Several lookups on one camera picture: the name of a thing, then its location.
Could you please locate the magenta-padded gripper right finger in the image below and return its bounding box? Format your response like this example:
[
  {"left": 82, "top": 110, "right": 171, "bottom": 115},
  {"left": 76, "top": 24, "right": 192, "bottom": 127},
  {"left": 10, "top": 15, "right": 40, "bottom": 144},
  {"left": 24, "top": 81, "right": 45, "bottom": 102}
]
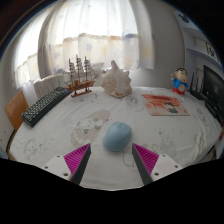
[{"left": 131, "top": 143, "right": 184, "bottom": 186}]

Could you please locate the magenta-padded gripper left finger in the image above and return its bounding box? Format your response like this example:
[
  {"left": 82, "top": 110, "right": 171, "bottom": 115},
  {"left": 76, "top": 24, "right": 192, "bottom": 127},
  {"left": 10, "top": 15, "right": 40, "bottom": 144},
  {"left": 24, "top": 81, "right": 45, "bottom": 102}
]
[{"left": 41, "top": 143, "right": 92, "bottom": 186}]

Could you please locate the light blue computer mouse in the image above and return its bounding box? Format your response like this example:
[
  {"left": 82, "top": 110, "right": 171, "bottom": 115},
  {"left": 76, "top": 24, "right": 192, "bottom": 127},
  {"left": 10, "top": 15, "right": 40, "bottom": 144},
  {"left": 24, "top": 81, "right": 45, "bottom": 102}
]
[{"left": 102, "top": 121, "right": 133, "bottom": 153}]

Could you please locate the red printed mouse pad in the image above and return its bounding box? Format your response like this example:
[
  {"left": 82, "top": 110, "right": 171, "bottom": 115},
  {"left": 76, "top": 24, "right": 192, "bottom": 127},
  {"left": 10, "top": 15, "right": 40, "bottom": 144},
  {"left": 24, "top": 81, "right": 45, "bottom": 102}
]
[{"left": 140, "top": 93, "right": 191, "bottom": 117}]

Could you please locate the white printed tablecloth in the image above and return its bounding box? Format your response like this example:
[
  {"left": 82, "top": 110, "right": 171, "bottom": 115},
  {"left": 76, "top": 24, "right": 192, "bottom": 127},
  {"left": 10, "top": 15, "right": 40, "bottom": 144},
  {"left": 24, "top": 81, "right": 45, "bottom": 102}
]
[{"left": 8, "top": 85, "right": 224, "bottom": 191}]

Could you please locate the black keyboard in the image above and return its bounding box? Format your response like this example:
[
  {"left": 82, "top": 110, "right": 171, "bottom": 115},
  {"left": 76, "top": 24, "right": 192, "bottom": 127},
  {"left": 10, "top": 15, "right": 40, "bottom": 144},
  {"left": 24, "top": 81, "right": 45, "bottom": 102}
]
[{"left": 21, "top": 86, "right": 73, "bottom": 128}]

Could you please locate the wooden model sailing ship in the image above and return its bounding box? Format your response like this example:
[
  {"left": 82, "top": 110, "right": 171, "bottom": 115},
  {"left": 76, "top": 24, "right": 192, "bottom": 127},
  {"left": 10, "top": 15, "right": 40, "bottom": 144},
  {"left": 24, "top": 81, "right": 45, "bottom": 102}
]
[{"left": 65, "top": 54, "right": 100, "bottom": 98}]

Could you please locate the orange wooden chair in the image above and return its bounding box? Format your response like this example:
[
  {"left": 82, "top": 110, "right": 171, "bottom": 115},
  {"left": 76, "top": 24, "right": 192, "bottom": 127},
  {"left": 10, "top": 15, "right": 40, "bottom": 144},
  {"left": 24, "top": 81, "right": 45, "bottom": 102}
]
[{"left": 4, "top": 90, "right": 30, "bottom": 161}]

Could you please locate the white radiator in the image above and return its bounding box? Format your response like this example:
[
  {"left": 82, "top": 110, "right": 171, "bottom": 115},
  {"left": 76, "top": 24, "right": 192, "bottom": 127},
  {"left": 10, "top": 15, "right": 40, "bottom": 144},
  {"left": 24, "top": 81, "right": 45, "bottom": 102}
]
[{"left": 33, "top": 73, "right": 68, "bottom": 100}]

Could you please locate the black router with antennas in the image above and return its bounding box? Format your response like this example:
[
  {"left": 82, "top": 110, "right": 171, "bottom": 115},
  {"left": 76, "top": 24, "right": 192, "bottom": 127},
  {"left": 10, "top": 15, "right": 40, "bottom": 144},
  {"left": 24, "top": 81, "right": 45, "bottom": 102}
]
[{"left": 189, "top": 68, "right": 208, "bottom": 101}]

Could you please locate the cartoon boy figurine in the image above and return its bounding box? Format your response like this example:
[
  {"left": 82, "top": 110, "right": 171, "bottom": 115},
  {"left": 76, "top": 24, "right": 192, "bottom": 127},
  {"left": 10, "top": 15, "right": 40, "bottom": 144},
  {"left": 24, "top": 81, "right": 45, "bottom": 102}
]
[{"left": 170, "top": 67, "right": 190, "bottom": 96}]

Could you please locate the large white conch shell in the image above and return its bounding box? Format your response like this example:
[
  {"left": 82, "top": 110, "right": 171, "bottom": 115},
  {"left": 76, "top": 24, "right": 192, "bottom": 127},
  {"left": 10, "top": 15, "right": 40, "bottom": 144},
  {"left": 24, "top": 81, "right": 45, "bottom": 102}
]
[{"left": 101, "top": 60, "right": 133, "bottom": 99}]

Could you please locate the black computer monitor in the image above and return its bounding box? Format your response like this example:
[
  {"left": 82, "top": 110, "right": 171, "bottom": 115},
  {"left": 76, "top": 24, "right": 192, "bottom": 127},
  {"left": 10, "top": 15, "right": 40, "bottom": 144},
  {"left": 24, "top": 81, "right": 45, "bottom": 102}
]
[{"left": 202, "top": 64, "right": 224, "bottom": 126}]

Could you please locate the white star-print curtain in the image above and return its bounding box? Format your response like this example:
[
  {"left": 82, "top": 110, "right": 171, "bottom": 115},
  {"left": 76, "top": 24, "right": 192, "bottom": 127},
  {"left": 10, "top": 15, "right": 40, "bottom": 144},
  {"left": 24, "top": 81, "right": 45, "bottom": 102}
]
[{"left": 13, "top": 0, "right": 156, "bottom": 89}]

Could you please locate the white wall shelf unit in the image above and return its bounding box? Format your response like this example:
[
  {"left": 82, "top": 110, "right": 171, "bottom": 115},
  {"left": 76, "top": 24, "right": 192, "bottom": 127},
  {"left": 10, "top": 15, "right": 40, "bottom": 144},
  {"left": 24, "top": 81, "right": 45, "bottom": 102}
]
[{"left": 173, "top": 9, "right": 224, "bottom": 68}]

